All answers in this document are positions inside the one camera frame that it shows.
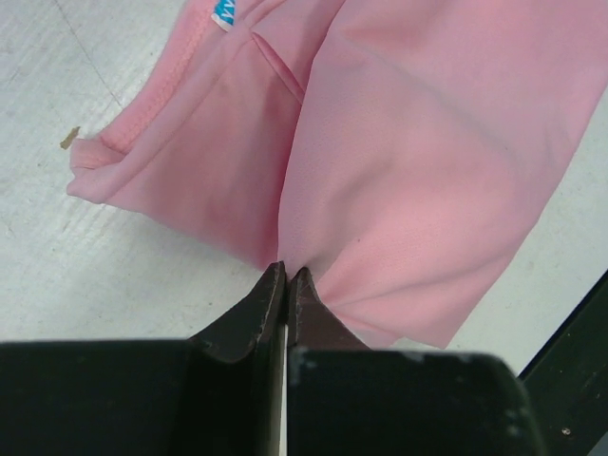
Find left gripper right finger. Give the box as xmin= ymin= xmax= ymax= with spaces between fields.
xmin=287 ymin=270 xmax=546 ymax=455

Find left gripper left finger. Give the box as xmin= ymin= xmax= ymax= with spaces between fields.
xmin=1 ymin=263 xmax=286 ymax=455

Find pink t shirt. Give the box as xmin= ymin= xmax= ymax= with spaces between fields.
xmin=67 ymin=1 xmax=607 ymax=348

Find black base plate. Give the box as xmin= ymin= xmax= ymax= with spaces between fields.
xmin=520 ymin=275 xmax=608 ymax=456

